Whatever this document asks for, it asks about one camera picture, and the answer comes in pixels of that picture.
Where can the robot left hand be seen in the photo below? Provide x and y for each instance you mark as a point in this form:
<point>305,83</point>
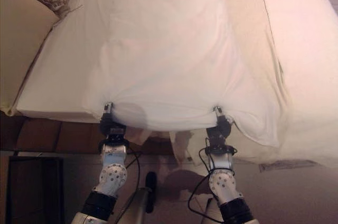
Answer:
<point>112,125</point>

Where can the dark wooden cabinet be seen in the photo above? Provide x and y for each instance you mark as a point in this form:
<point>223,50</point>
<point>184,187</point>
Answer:
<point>31,189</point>

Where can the brown wooden bed frame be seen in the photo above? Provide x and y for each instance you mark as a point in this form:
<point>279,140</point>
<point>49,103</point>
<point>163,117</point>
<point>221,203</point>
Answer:
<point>39,134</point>

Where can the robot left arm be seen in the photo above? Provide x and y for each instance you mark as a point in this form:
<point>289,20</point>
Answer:
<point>113,159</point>

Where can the robot dark foot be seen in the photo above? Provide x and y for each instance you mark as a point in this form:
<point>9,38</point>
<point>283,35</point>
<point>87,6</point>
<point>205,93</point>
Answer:
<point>151,189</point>

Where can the robot silver leg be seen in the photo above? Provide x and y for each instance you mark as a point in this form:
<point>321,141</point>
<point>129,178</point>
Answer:
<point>138,200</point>

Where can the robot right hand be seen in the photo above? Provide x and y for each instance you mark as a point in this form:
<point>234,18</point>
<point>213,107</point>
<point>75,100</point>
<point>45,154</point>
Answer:
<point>221,127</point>

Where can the white seamed bed sheet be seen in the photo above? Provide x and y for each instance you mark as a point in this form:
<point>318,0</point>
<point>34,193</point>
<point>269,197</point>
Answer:
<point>303,76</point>

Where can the white duvet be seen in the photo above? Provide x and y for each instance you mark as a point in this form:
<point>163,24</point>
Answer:
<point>171,63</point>

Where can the white printed label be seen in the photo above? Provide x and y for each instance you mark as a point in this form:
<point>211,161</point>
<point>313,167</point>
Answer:
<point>285,166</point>

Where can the white mattress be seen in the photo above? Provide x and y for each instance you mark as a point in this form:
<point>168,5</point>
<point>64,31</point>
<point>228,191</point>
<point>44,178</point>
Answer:
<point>60,76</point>

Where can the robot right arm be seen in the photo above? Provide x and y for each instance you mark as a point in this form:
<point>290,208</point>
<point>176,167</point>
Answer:
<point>222,180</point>

